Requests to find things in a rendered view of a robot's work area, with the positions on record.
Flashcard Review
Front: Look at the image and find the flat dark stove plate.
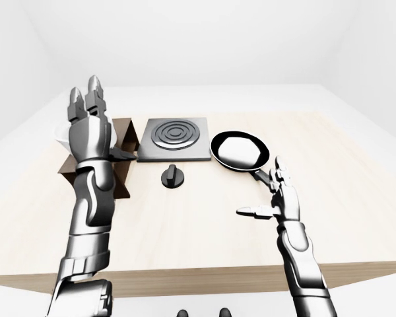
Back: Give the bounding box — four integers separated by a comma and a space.
136, 116, 213, 164

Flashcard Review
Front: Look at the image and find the round black knob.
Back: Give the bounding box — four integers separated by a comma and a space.
160, 163, 187, 190

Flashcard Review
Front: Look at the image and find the black frying pan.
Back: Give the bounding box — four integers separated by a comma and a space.
209, 130, 273, 186

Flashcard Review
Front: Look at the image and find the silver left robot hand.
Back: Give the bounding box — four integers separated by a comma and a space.
67, 75, 137, 166

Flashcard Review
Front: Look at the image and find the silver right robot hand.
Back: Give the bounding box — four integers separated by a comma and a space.
236, 155, 302, 226

